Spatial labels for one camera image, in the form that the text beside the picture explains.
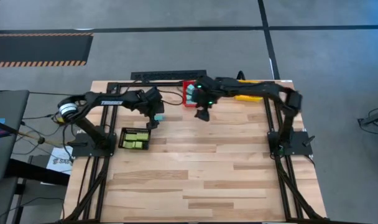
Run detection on black and yellow cables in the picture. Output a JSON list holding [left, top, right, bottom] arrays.
[[19, 113, 84, 156]]

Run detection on black aluminium frame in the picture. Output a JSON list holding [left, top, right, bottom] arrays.
[[61, 80, 328, 223]]

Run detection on black camera cable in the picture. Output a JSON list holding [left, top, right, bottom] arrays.
[[159, 88, 185, 106]]

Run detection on black plastic basket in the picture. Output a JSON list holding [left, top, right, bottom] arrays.
[[118, 126, 152, 151]]

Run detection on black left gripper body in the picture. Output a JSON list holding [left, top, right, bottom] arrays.
[[142, 86, 165, 121]]

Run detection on yellow tool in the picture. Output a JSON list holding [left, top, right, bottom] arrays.
[[234, 79, 264, 103]]

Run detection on grey desk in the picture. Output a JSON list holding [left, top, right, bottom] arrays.
[[0, 90, 70, 224]]

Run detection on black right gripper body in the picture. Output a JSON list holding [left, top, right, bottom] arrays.
[[193, 76, 223, 110]]

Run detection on red plastic basket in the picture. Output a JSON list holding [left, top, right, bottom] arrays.
[[182, 80, 200, 108]]

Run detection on white printed paper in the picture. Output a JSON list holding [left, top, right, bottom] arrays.
[[46, 146, 74, 175]]

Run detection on black hazard striped mat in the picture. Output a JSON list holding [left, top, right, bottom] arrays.
[[0, 32, 95, 68]]

